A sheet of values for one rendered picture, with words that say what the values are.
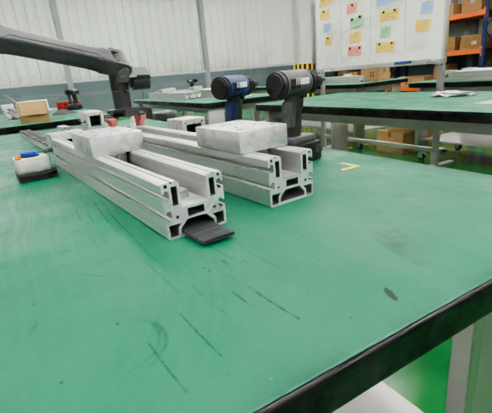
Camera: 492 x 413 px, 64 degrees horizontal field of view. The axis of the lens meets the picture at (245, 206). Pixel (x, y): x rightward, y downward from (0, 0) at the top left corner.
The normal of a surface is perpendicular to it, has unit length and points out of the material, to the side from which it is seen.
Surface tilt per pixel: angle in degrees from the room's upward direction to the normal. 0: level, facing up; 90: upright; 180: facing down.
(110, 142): 90
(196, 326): 0
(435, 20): 90
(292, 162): 90
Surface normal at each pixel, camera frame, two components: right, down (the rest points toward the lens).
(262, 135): 0.58, 0.22
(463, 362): -0.86, 0.23
